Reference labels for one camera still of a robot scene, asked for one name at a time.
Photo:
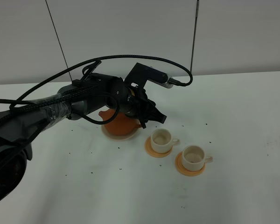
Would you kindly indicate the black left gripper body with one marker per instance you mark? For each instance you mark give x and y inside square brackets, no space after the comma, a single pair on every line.
[133,102]

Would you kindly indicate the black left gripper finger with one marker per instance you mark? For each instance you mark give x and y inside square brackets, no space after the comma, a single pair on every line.
[153,114]

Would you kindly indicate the brown clay teapot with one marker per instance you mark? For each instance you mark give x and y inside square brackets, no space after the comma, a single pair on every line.
[121,125]

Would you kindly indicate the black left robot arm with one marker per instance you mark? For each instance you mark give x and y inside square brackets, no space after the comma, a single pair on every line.
[20,126]

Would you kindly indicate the white teacup near teapot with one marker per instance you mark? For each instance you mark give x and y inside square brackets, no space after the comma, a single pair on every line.
[162,141]

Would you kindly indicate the orange coaster near teapot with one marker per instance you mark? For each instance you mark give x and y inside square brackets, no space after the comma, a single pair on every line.
[149,150]

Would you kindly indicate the cream teapot saucer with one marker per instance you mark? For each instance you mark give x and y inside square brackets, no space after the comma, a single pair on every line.
[119,138]

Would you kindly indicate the orange coaster far right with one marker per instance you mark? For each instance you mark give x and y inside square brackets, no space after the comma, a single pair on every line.
[181,169]

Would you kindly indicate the white teacup far right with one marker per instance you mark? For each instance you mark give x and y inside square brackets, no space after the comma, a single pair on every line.
[194,158]

